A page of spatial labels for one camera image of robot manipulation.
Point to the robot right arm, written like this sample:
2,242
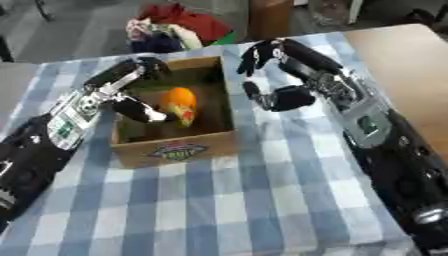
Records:
379,140

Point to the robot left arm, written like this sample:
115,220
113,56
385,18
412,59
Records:
64,126

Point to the orange toy mango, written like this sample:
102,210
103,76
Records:
179,103

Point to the black chair leg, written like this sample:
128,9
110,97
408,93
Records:
42,9

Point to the bag of colourful clothes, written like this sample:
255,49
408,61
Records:
175,28

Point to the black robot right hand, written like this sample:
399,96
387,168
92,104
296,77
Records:
291,73

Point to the brown cardboard box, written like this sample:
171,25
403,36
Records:
269,18

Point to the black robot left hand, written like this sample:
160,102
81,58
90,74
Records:
133,86

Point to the tan cardboard box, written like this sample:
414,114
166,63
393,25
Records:
175,110

